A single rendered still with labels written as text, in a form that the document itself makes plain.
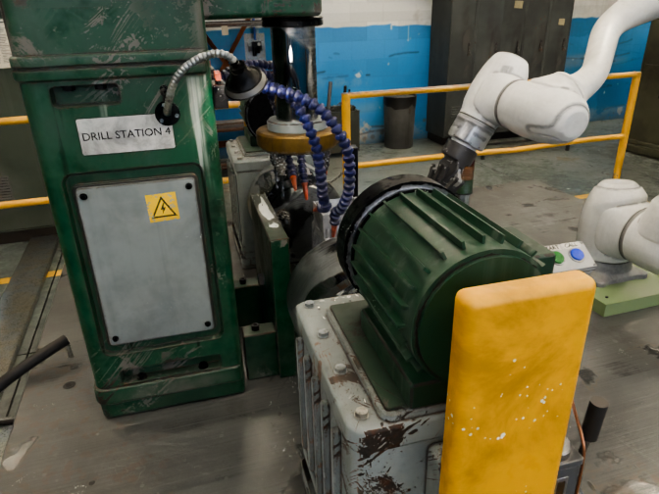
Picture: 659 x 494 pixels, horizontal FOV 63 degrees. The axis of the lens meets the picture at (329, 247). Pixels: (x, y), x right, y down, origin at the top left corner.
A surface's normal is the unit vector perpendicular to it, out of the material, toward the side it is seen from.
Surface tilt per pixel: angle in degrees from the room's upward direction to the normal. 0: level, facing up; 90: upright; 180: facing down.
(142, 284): 90
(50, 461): 0
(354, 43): 90
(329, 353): 0
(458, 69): 90
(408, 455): 89
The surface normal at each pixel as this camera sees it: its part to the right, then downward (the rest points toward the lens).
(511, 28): 0.30, 0.39
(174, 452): -0.03, -0.91
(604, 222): -0.90, 0.11
